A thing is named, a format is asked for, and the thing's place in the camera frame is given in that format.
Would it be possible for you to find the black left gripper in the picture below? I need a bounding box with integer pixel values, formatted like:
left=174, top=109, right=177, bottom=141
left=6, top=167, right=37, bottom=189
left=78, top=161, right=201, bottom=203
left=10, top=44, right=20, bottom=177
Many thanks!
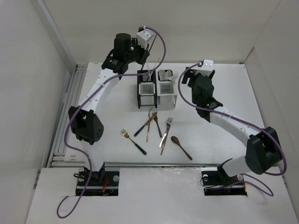
left=124, top=38, right=149, bottom=65

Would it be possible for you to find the large white ceramic spoon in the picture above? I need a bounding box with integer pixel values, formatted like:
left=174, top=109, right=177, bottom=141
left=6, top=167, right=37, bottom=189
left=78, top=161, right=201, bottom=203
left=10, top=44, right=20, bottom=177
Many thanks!
left=158, top=70, right=167, bottom=81

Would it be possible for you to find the black chopstick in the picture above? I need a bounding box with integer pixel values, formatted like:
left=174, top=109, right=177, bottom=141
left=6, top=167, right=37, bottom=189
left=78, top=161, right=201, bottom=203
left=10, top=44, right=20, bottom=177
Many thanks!
left=146, top=34, right=157, bottom=60

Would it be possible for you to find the small white ceramic spoon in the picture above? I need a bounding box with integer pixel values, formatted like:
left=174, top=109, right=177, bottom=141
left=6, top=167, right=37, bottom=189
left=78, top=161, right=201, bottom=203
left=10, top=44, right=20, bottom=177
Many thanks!
left=165, top=70, right=173, bottom=81

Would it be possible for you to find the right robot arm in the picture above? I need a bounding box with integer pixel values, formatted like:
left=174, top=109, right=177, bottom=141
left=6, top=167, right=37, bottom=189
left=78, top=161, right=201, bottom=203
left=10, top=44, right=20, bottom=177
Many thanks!
left=179, top=68, right=285, bottom=185

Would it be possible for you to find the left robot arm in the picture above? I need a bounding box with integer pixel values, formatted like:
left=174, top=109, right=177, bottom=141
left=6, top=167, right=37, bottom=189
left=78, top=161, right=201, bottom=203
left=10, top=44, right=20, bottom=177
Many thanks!
left=68, top=29, right=153, bottom=185

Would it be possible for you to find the white slotted utensil container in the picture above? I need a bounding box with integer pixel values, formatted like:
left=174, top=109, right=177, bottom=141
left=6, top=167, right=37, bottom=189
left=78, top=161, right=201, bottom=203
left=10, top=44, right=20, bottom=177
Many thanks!
left=156, top=70, right=178, bottom=110

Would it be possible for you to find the silver copper fork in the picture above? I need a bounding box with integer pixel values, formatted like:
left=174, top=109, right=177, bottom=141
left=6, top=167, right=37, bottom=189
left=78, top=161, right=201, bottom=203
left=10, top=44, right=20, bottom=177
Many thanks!
left=159, top=117, right=173, bottom=148

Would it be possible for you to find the black slotted utensil container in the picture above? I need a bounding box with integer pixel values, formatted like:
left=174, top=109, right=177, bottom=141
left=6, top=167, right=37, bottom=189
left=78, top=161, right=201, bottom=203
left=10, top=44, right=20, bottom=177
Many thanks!
left=137, top=70, right=157, bottom=109

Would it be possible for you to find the copper spoon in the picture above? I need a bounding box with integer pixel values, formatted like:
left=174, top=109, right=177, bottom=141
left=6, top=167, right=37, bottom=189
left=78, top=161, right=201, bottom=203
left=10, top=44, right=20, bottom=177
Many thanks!
left=171, top=136, right=193, bottom=161

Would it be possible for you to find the copper knife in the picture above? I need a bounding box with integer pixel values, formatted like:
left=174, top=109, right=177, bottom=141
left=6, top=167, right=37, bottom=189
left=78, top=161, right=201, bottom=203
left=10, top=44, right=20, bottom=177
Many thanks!
left=146, top=107, right=153, bottom=143

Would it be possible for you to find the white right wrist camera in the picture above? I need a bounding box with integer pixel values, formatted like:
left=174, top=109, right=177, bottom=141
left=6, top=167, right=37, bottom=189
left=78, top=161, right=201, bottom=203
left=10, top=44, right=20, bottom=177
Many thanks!
left=198, top=59, right=214, bottom=76

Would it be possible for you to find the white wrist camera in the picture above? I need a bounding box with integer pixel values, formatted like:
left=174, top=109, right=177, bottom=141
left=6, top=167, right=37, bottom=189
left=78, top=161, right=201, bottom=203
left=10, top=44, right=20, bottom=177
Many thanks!
left=136, top=29, right=154, bottom=49
left=198, top=59, right=214, bottom=76

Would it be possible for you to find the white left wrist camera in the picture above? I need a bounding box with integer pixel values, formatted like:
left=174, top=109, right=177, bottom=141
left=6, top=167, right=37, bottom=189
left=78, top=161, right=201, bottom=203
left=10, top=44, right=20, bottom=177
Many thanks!
left=136, top=29, right=154, bottom=49

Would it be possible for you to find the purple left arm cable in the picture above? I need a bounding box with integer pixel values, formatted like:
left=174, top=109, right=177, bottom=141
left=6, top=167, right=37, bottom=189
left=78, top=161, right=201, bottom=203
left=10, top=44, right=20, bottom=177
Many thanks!
left=56, top=27, right=167, bottom=218

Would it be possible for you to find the gold knife green handle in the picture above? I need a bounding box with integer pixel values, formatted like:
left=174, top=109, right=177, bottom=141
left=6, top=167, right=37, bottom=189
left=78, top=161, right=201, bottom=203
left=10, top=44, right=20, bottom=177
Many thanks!
left=134, top=112, right=157, bottom=137

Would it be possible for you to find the gold fork green handle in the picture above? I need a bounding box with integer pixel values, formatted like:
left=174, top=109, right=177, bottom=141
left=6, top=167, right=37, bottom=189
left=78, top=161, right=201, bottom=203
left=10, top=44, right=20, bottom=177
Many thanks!
left=121, top=129, right=147, bottom=155

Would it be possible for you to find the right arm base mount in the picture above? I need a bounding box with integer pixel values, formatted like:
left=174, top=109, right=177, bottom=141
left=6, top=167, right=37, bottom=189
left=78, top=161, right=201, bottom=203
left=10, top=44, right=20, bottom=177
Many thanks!
left=200, top=171, right=247, bottom=196

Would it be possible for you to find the aluminium rail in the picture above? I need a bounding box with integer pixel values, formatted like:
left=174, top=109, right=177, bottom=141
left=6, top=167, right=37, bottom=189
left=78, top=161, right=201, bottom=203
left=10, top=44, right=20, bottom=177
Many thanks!
left=46, top=64, right=281, bottom=171

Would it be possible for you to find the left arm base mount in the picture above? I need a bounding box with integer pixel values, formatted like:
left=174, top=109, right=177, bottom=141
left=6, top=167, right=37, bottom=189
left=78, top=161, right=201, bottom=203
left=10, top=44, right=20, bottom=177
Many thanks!
left=73, top=169, right=120, bottom=196

